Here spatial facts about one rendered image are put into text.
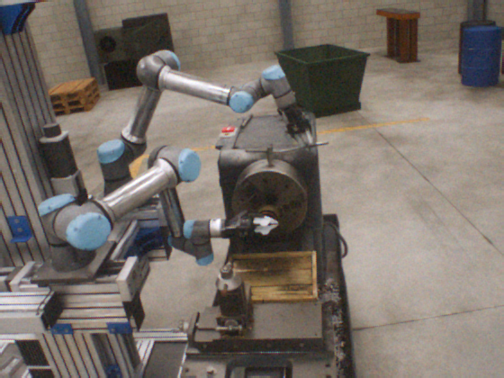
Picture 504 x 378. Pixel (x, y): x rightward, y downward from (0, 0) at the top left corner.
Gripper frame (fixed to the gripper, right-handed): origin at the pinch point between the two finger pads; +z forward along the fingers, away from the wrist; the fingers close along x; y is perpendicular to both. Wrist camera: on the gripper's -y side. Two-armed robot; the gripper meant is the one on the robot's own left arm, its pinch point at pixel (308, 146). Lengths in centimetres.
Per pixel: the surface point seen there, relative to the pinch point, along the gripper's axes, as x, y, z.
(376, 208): 7, -179, 145
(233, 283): -28, 65, 6
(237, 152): -31.7, -14.5, -4.9
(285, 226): -22.4, 5.7, 27.3
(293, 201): -13.4, 9.5, 15.7
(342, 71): 25, -451, 88
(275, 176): -16.4, 5.2, 4.7
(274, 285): -30, 34, 34
